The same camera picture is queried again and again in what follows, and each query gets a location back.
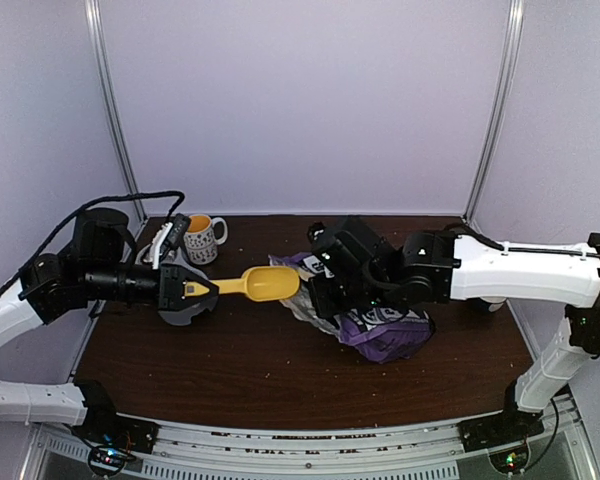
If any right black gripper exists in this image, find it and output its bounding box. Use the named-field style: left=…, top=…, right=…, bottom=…
left=306, top=272, right=395, bottom=321

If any purple pet food bag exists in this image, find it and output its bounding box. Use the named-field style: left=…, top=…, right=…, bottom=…
left=269, top=252, right=436, bottom=364

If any yellow plastic scoop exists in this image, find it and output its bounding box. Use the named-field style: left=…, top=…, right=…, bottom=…
left=212, top=266, right=301, bottom=302

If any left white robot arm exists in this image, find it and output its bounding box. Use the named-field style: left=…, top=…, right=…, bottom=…
left=0, top=208, right=219, bottom=444

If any grey double pet feeder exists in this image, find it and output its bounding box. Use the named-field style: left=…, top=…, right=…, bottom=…
left=157, top=248, right=219, bottom=327

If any patterned mug yellow inside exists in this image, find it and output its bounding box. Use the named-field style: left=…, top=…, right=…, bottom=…
left=183, top=214, right=229, bottom=266

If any white and blue bowl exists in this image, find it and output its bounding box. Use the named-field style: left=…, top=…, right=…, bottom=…
left=469, top=298, right=506, bottom=314

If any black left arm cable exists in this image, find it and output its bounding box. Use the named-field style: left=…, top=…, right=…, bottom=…
left=0, top=189, right=186, bottom=306

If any front aluminium rail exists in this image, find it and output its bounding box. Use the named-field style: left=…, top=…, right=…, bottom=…
left=32, top=394, right=589, bottom=480

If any left aluminium frame post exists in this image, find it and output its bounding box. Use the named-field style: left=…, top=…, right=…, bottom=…
left=84, top=0, right=140, bottom=194

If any aluminium frame post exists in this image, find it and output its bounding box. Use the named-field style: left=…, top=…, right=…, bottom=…
left=463, top=0, right=526, bottom=225
left=84, top=0, right=140, bottom=194

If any right aluminium frame post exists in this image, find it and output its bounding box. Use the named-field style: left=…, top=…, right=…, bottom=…
left=463, top=0, right=526, bottom=225

